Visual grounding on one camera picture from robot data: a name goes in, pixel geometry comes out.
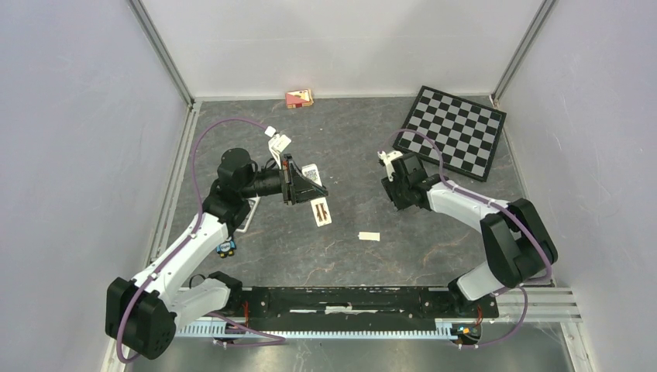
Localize black white chessboard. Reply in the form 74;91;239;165
392;85;507;182

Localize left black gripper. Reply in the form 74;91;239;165
240;154;328;205

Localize white cable duct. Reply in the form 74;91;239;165
175;317;481;341

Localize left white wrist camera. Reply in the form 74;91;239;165
264;126;291;169

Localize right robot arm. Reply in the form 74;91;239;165
378;151;558;316

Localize red yellow small box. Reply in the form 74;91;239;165
285;89;314;109

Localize white remote red buttons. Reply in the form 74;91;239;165
236;197;261;233

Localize slim white remote control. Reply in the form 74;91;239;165
301;164;332;227

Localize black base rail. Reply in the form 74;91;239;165
219;286;500;332

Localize white battery cover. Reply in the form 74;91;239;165
358;231;380;242

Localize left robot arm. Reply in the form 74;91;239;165
105;148;329;363

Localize blue owl toy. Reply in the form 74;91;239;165
216;237;236;258

